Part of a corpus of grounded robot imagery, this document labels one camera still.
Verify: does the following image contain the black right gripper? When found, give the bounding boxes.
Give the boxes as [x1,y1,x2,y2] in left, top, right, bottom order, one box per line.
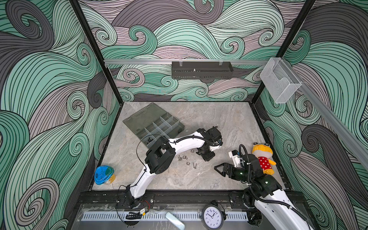
[214,162,253,182]

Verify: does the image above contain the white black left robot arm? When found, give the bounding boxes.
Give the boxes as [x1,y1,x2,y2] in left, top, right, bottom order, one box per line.
[123,126,223,208]

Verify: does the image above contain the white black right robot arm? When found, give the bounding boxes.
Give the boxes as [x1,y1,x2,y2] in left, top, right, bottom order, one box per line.
[219,142,313,230]

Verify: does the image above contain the yellow frog plush toy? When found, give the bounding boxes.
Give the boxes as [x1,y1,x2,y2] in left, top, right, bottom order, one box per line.
[252,142,276,175]

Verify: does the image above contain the white round clock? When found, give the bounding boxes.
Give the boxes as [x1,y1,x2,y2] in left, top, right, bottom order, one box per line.
[201,205,224,230]

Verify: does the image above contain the grey compartment organizer box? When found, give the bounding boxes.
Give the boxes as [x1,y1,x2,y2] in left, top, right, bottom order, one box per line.
[123,103,185,148]

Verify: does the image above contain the white oblong remote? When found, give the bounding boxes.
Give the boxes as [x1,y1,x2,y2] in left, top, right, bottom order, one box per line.
[165,212,185,230]

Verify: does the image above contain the blue lid fruit cup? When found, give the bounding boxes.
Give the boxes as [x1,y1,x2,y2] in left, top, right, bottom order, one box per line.
[94,165,116,185]

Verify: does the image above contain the black wall tray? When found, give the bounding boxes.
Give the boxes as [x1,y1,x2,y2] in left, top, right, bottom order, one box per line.
[171,62,234,81]

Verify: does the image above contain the clear plastic wall holder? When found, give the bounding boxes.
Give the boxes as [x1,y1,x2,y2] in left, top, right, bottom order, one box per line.
[260,57,301,104]

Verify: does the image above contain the aluminium rail bar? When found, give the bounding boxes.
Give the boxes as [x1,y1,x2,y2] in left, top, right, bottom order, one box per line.
[104,58,268,66]

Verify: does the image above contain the white perforated cable duct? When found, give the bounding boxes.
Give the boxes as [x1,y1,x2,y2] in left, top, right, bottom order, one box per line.
[81,211,248,222]

